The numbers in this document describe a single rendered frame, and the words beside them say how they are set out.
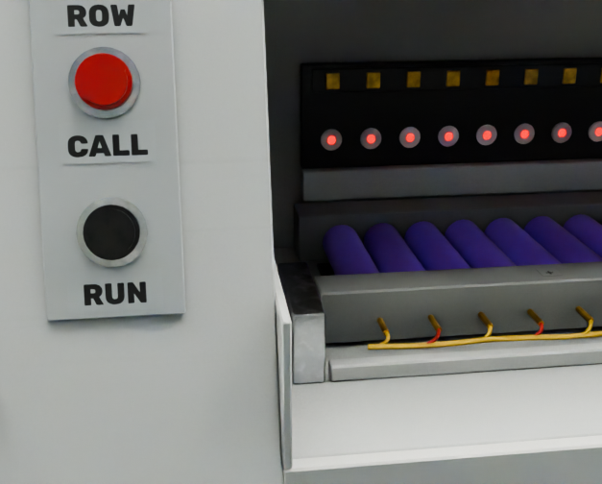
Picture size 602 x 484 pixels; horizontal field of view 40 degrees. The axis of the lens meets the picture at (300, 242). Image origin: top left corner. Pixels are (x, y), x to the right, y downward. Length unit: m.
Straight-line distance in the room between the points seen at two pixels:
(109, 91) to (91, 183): 0.03
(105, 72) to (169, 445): 0.11
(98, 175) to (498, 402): 0.16
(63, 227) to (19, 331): 0.03
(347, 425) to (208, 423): 0.05
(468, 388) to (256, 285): 0.10
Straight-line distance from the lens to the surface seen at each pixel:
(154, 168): 0.24
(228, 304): 0.25
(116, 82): 0.24
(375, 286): 0.32
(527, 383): 0.32
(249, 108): 0.25
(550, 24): 0.50
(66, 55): 0.25
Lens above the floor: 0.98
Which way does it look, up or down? 3 degrees down
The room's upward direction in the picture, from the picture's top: 2 degrees counter-clockwise
